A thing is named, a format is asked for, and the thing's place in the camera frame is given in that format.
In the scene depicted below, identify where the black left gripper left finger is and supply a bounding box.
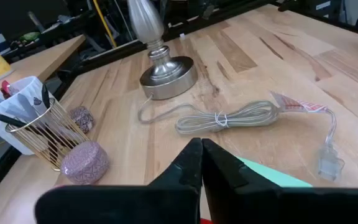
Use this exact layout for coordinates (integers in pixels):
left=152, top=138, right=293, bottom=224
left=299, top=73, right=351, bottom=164
left=34, top=138, right=203, bottom=224

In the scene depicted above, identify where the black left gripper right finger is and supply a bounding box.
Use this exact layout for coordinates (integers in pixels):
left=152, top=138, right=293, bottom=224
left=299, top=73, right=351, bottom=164
left=201, top=138, right=358, bottom=224

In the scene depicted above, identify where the clear lamp power cord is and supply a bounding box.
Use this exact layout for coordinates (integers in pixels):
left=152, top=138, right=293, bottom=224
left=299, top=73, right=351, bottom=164
left=137, top=93, right=345, bottom=182

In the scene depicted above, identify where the red-printed white warning tag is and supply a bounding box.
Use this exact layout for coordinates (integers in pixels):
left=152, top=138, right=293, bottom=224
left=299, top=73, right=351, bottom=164
left=270, top=91, right=328, bottom=113

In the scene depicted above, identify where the brushed silver lamp base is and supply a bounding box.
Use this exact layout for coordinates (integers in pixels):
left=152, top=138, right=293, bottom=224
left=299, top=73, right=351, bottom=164
left=126, top=0, right=199, bottom=101

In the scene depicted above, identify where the mint green stapler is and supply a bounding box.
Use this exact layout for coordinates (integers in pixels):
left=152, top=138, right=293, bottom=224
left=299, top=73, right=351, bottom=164
left=236, top=156, right=313, bottom=188

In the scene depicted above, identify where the large pink patterned round tin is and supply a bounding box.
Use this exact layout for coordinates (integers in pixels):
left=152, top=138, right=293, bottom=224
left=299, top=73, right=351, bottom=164
left=60, top=141, right=110, bottom=185

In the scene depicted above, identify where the black pen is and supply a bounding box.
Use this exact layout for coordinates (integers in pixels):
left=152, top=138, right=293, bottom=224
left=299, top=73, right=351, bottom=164
left=0, top=113, right=27, bottom=128
left=41, top=83, right=51, bottom=110

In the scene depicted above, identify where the white textured pen cup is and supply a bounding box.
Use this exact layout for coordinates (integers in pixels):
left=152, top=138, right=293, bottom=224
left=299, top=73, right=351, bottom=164
left=0, top=76, right=55, bottom=156

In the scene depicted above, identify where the orange wooden desk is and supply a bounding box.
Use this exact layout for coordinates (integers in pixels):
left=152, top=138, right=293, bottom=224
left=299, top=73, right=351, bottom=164
left=0, top=34, right=86, bottom=91

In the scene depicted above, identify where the gold wire pen holder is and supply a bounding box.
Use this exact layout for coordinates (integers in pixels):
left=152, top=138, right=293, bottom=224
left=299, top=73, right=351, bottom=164
left=4, top=98, right=90, bottom=172

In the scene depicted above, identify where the yellow cable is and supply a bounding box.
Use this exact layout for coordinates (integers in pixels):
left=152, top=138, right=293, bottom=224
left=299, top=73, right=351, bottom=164
left=92, top=0, right=117, bottom=48

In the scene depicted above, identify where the red-handled tool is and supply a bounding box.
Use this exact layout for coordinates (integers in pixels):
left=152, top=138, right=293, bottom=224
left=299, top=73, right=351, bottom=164
left=0, top=80, right=20, bottom=99

